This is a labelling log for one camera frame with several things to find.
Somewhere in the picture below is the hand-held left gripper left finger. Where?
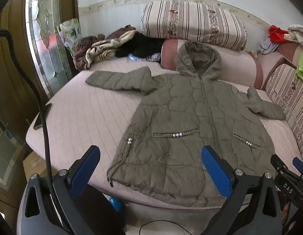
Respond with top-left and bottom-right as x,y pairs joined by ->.
21,145 -> 101,235

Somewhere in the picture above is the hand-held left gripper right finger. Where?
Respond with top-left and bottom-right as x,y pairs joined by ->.
201,145 -> 282,235

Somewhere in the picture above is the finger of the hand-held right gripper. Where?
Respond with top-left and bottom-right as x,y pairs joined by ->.
292,157 -> 303,177
270,154 -> 289,175

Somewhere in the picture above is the olive green hooded puffer jacket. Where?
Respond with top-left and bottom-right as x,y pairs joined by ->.
85,40 -> 286,207

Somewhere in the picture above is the blue round object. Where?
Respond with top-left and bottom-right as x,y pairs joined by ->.
108,196 -> 123,212

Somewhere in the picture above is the cardboard box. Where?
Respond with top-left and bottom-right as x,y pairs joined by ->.
22,150 -> 48,182

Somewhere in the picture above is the pink quilted bed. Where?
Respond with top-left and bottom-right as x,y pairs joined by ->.
25,46 -> 303,211

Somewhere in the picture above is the smartphone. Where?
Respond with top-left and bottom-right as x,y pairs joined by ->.
33,102 -> 53,131

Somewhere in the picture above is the brown beige plush blanket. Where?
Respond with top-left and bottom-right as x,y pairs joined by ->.
73,24 -> 140,71

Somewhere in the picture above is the pink bolster pillow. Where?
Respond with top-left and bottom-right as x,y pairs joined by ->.
161,39 -> 264,90

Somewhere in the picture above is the purple patterned cloth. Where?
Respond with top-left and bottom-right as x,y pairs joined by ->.
146,53 -> 162,62

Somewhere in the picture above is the red cloth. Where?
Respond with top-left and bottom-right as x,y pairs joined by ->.
268,25 -> 289,44

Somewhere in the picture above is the white cloth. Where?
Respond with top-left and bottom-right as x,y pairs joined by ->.
285,24 -> 303,48

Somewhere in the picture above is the decorative glass door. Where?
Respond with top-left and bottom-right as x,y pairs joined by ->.
25,0 -> 80,97

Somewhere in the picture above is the printed plastic bag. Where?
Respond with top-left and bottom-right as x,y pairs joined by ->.
57,19 -> 82,57

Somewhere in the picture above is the black clothing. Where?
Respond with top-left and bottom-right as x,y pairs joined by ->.
116,33 -> 166,59

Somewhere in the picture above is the striped floral pillow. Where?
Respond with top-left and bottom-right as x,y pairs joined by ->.
141,0 -> 248,51

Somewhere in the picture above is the black braided cable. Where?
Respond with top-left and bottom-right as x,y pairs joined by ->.
0,29 -> 69,235

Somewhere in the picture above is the thin black cable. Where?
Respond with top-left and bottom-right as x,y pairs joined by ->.
139,220 -> 191,235

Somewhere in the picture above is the wooden door frame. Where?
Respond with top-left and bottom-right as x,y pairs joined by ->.
0,0 -> 45,201

